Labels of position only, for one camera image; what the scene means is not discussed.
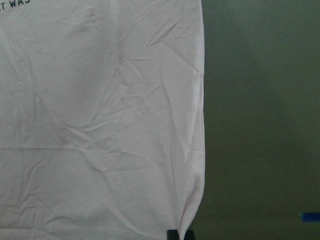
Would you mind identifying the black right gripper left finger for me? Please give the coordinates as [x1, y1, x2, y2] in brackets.
[166, 229, 179, 240]

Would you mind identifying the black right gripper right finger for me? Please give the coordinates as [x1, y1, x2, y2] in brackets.
[184, 229, 195, 240]

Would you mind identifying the pink printed t-shirt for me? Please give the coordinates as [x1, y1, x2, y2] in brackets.
[0, 0, 205, 240]

